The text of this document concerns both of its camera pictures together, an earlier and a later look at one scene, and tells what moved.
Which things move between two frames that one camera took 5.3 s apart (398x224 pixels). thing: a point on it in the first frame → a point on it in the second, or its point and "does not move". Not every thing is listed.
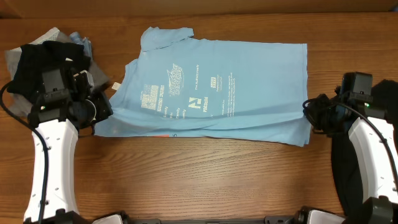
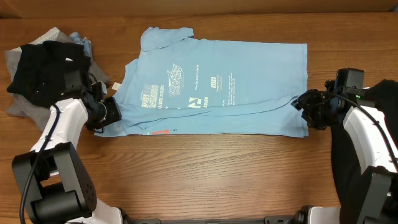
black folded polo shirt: (35, 57) does not move
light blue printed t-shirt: (178, 85) does not move
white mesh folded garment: (52, 35) does not move
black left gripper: (99, 97) → (115, 112)
